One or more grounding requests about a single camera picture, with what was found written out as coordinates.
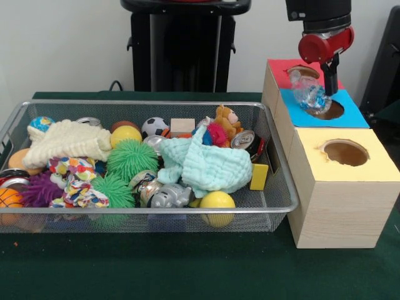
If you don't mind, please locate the wooden box with three holes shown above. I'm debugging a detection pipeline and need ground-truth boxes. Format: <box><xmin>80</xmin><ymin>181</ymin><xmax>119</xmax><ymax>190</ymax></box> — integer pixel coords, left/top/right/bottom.
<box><xmin>261</xmin><ymin>58</ymin><xmax>400</xmax><ymax>250</ymax></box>

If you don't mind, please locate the colourful patterned cloth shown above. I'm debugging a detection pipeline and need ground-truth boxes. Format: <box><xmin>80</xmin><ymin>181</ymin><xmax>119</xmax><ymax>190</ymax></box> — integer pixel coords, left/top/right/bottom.
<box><xmin>48</xmin><ymin>156</ymin><xmax>110</xmax><ymax>209</ymax></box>

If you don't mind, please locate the black stand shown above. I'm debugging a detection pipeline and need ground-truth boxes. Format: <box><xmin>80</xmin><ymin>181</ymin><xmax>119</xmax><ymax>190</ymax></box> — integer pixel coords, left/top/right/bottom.
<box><xmin>359</xmin><ymin>4</ymin><xmax>400</xmax><ymax>113</ymax></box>

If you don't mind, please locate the black cable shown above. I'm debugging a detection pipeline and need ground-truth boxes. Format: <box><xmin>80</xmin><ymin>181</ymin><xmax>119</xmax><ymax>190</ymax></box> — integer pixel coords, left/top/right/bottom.
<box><xmin>109</xmin><ymin>80</ymin><xmax>135</xmax><ymax>92</ymax></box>

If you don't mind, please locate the small orange basketball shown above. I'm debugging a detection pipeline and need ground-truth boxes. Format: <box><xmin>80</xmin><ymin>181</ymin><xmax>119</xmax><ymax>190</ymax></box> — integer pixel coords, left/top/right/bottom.
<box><xmin>0</xmin><ymin>187</ymin><xmax>26</xmax><ymax>226</ymax></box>

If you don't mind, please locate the yellow tennis ball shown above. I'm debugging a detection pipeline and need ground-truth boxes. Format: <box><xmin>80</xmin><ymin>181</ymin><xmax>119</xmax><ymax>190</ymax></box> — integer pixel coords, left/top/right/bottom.
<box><xmin>109</xmin><ymin>126</ymin><xmax>143</xmax><ymax>148</ymax></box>

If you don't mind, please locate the green spiky rubber ball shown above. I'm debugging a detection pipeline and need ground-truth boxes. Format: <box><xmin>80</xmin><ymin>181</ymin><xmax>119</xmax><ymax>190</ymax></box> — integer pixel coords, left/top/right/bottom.
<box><xmin>106</xmin><ymin>139</ymin><xmax>159</xmax><ymax>182</ymax></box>
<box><xmin>90</xmin><ymin>174</ymin><xmax>136</xmax><ymax>209</ymax></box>

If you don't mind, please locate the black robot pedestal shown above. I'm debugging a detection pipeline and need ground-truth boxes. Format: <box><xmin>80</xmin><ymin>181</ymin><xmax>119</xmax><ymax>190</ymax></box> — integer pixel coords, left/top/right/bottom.
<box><xmin>120</xmin><ymin>0</ymin><xmax>253</xmax><ymax>93</ymax></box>

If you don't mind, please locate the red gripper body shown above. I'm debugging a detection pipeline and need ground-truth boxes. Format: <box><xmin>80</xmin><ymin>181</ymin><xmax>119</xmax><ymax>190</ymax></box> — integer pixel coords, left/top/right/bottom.
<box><xmin>297</xmin><ymin>26</ymin><xmax>356</xmax><ymax>65</ymax></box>

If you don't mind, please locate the purple spiky rubber ball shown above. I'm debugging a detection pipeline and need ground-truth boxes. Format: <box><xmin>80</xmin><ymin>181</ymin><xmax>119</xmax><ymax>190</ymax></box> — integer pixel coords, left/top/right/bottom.
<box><xmin>20</xmin><ymin>171</ymin><xmax>65</xmax><ymax>209</ymax></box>

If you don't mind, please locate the shallow mesh bin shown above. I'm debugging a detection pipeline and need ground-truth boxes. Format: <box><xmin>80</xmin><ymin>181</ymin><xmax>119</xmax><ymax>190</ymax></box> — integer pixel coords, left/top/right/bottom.
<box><xmin>0</xmin><ymin>99</ymin><xmax>300</xmax><ymax>234</ymax></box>

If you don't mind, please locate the dark green table cloth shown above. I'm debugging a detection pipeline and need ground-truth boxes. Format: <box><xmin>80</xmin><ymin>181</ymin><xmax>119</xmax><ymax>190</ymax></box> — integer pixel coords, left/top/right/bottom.
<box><xmin>0</xmin><ymin>91</ymin><xmax>400</xmax><ymax>300</ymax></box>
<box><xmin>373</xmin><ymin>99</ymin><xmax>400</xmax><ymax>121</ymax></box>

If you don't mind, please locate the small soccer ball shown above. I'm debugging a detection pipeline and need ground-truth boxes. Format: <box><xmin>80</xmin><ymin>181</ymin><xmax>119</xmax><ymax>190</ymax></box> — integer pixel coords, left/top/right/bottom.
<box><xmin>141</xmin><ymin>117</ymin><xmax>169</xmax><ymax>139</ymax></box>

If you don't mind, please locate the smooth yellow ball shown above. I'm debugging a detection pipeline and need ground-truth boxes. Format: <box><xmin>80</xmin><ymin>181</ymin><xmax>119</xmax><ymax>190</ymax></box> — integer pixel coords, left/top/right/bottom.
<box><xmin>199</xmin><ymin>191</ymin><xmax>236</xmax><ymax>228</ymax></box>

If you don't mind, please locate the mint muslin cloth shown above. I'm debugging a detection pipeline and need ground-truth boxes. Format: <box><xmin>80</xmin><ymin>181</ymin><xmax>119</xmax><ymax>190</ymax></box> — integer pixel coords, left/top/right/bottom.
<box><xmin>158</xmin><ymin>124</ymin><xmax>253</xmax><ymax>199</ymax></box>

